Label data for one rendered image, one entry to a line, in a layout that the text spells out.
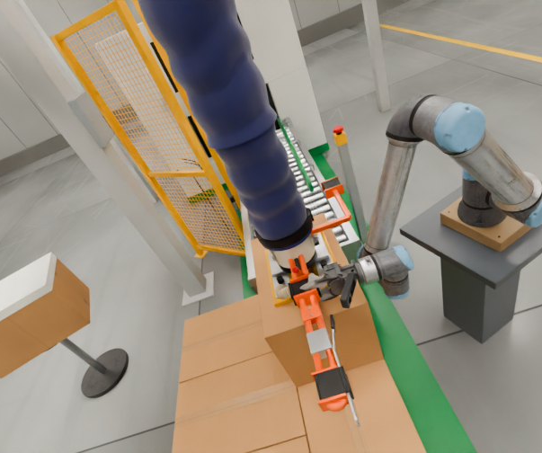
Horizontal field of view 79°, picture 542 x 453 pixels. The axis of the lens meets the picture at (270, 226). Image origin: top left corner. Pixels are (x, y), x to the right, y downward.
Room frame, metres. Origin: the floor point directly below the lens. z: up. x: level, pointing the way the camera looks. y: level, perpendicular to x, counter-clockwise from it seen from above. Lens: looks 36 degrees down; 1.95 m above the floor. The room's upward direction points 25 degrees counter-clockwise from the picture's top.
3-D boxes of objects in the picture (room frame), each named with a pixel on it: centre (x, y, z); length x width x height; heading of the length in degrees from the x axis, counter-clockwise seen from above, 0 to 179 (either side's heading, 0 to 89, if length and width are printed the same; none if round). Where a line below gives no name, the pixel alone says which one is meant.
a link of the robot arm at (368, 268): (0.75, -0.24, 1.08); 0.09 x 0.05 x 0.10; 173
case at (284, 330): (1.05, -0.04, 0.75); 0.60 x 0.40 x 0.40; 173
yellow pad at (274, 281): (1.05, 0.05, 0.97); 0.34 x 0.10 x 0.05; 173
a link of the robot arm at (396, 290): (0.76, -0.33, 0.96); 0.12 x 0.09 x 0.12; 7
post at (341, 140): (1.95, -0.66, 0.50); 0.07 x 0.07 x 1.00; 83
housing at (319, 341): (0.58, 0.01, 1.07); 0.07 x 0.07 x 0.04; 83
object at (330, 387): (0.44, 0.04, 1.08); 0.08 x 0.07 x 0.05; 173
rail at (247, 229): (2.64, 0.09, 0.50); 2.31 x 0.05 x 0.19; 173
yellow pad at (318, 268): (1.02, -0.14, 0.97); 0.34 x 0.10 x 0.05; 173
